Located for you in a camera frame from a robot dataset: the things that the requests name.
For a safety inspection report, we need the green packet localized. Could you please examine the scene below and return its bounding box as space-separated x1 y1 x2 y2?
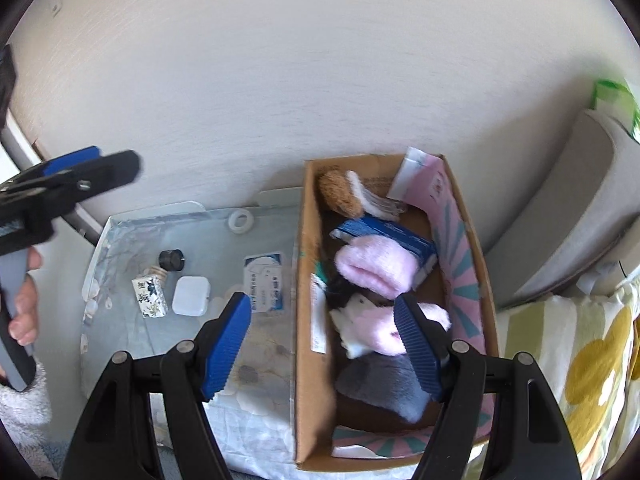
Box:
592 77 640 141

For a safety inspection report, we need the cardboard box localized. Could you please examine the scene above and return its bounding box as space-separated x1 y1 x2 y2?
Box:
292 152 501 473

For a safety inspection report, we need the white square charger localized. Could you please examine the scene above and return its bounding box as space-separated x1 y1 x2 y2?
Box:
172 276 211 317

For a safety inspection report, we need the white blue card packet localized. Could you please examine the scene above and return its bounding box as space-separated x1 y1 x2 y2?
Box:
243 252 283 313

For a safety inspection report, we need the blue floral tablecloth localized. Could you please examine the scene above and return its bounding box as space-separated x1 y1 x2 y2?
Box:
80 207 426 480

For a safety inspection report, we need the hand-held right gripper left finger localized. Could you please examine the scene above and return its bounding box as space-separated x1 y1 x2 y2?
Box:
60 292 252 480

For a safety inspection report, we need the clear plastic tray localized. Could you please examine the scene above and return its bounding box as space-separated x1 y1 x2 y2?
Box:
80 186 306 376

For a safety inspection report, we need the yellow floral blanket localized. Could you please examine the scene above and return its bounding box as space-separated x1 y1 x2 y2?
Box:
492 260 640 480

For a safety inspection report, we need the small floral box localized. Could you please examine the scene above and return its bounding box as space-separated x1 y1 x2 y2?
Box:
131 267 170 320

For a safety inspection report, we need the person's left forearm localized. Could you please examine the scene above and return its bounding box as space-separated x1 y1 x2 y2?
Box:
0 360 53 466

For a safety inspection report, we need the small black cap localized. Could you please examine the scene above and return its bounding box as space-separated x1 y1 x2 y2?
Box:
159 248 186 272

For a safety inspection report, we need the grey chair cushion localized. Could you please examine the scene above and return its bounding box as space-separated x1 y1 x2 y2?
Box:
482 108 640 309

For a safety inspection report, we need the pink fuzzy sock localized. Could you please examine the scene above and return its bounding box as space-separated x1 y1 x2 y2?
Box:
334 237 421 297
350 302 451 358

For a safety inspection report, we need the grey fuzzy sock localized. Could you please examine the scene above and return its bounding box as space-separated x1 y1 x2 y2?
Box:
335 355 433 423

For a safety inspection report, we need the person's left hand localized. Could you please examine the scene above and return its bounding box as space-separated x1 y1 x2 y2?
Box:
7 248 43 347

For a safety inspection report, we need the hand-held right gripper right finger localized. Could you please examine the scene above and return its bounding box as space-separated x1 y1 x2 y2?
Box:
393 294 583 480

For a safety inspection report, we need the blue box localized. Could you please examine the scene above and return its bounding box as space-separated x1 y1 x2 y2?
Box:
330 212 438 281

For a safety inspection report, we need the white floral sock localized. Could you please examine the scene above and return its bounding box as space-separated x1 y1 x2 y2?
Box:
330 294 383 359
345 170 406 218

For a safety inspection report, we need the white paper packet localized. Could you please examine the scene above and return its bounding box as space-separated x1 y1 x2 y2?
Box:
387 146 446 206

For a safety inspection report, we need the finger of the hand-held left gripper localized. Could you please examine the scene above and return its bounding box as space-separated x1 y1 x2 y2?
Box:
42 146 102 178
47 150 141 221

